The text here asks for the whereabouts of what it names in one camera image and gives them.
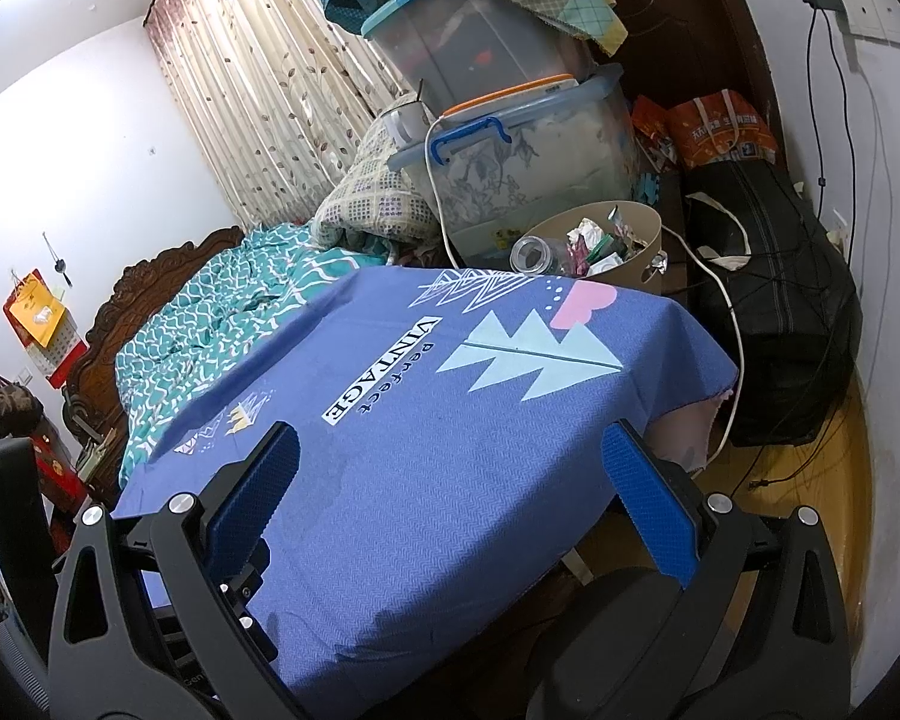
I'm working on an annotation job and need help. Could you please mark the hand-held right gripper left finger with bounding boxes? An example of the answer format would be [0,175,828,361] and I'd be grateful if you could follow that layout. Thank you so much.
[49,421,308,720]

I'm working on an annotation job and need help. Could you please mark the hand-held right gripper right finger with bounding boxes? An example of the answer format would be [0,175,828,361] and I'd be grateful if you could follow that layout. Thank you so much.
[601,420,853,720]

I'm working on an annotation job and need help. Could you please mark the beige round bin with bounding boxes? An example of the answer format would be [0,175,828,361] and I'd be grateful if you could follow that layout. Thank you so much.
[509,200,665,295]

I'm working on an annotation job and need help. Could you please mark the clear plastic bottle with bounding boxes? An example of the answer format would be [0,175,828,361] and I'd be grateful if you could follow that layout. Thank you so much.
[509,235,572,278]

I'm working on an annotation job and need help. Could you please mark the red patterned box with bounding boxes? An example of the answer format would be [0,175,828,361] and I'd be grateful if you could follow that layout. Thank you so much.
[28,418,92,520]

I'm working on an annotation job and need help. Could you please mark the dark patterned handbag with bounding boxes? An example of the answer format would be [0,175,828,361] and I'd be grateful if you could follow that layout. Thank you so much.
[0,366,44,430]

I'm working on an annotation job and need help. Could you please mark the blue printed tablecloth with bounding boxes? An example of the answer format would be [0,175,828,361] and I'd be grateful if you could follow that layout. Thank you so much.
[115,265,741,707]

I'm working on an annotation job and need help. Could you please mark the teal patterned bedsheet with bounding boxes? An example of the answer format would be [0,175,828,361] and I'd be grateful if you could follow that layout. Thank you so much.
[115,223,392,494]

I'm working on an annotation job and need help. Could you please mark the black duffel bag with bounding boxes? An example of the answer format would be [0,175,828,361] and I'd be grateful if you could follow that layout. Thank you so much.
[681,160,865,449]

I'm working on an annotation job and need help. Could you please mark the carved wooden headboard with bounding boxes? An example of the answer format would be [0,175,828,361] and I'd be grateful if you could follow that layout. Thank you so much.
[58,224,246,497]

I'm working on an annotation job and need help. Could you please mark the hanging keys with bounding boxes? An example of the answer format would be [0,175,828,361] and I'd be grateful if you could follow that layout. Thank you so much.
[42,231,70,287]

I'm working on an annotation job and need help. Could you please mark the grey patterned quilt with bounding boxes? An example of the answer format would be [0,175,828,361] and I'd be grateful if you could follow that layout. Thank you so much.
[311,100,455,260]

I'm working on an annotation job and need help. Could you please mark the clear box orange lid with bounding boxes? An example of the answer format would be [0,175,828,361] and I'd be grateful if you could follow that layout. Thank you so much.
[388,64,640,272]

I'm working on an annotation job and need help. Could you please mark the red paper bag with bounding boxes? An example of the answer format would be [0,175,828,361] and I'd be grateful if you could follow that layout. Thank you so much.
[632,96,681,175]

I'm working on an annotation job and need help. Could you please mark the orange shopping bag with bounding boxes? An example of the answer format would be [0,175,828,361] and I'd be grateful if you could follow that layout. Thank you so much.
[666,90,779,171]

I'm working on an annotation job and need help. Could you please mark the leaf patterned curtain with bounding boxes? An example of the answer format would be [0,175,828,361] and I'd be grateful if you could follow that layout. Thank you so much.
[143,0,415,231]

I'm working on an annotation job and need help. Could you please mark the brown wooden door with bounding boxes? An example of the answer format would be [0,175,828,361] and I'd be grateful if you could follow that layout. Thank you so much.
[566,0,800,166]

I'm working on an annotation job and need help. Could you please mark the clear box blue lid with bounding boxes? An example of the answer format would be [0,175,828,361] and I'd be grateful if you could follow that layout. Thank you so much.
[359,0,595,104]

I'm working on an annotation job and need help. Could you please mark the white cable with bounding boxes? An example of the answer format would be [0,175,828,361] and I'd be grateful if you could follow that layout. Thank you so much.
[422,115,745,460]

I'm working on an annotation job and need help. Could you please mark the orange red wall calendar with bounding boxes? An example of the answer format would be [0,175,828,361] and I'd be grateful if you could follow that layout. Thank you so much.
[2,268,85,385]

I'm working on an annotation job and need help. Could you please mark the black cable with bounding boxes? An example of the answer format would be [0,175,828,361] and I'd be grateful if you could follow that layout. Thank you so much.
[746,6,882,492]

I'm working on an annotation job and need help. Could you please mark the white wall socket plate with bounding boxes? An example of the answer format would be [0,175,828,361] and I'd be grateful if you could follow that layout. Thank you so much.
[838,0,900,47]

